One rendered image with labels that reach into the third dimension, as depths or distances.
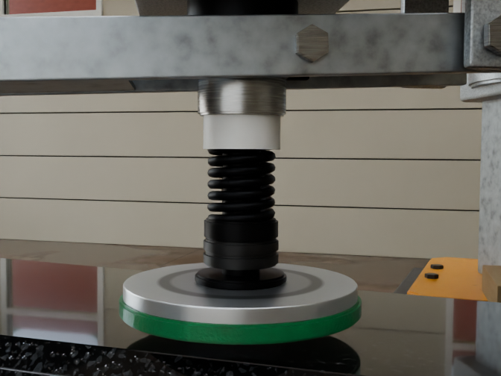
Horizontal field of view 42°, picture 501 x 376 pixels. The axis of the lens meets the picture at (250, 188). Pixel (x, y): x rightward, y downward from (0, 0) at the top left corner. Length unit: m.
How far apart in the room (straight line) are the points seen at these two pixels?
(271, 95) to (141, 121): 6.78
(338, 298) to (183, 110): 6.65
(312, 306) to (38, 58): 0.29
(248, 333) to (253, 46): 0.23
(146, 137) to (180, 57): 6.78
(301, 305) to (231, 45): 0.21
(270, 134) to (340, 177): 6.17
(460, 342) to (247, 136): 0.26
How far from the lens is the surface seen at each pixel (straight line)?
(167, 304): 0.52
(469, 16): 0.57
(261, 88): 0.56
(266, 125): 0.56
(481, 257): 1.47
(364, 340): 0.60
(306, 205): 6.80
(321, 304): 0.52
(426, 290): 1.28
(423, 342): 0.60
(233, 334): 0.50
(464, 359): 0.56
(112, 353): 0.57
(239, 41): 0.54
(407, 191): 6.70
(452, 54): 0.58
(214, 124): 0.56
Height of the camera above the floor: 1.03
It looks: 3 degrees down
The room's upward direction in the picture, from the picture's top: straight up
